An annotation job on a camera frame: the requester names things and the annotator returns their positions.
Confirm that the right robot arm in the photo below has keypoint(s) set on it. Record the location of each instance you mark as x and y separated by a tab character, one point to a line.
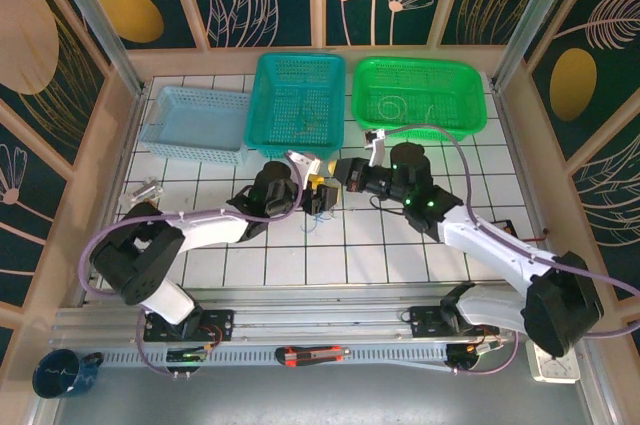
495	245

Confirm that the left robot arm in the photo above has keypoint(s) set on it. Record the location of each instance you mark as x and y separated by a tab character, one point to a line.
210	230

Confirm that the green plastic basket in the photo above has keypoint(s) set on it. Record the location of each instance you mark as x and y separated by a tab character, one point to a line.
450	95

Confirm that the teal plastic basket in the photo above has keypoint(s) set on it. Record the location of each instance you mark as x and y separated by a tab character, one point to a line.
280	95

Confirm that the light blue plastic basket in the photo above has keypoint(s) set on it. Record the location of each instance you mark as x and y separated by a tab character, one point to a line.
200	120

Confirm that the black tray with orange parts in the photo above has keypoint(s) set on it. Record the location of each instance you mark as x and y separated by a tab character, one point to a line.
505	226

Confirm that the clear plastic block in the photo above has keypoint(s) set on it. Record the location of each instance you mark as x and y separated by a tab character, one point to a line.
145	191

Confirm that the orange black utility knife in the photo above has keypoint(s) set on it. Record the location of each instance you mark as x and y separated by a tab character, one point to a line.
312	356

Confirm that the small circuit board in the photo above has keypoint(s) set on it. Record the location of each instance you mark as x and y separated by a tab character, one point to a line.
187	356
482	349

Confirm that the white square clock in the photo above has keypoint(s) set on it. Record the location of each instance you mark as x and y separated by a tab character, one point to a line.
560	372

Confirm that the dark blue mug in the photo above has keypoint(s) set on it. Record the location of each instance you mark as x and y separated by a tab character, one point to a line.
57	375

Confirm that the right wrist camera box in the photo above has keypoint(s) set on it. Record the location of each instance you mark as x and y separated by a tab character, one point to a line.
377	150

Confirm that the aluminium mounting rail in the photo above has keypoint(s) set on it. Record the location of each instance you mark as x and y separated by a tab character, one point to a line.
325	320

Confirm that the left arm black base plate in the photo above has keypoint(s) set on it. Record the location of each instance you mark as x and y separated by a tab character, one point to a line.
222	322

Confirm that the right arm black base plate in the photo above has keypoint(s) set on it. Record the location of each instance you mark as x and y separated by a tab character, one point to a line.
422	322

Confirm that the aluminium frame post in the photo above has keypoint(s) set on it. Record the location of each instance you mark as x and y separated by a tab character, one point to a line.
95	20
531	20

